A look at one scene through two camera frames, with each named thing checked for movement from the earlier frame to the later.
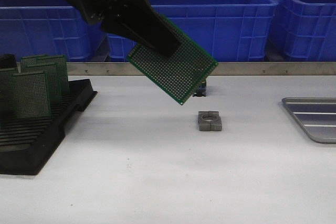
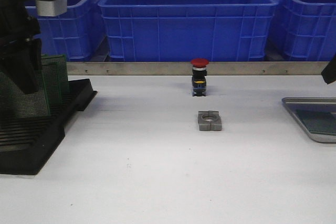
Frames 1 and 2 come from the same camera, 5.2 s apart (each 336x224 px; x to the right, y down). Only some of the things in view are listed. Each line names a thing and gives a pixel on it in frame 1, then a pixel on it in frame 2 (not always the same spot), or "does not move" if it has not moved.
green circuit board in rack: [52, 75] does not move
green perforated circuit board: [183, 75] to [319, 121]
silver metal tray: [317, 115] does not move
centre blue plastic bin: [230, 19] does not move
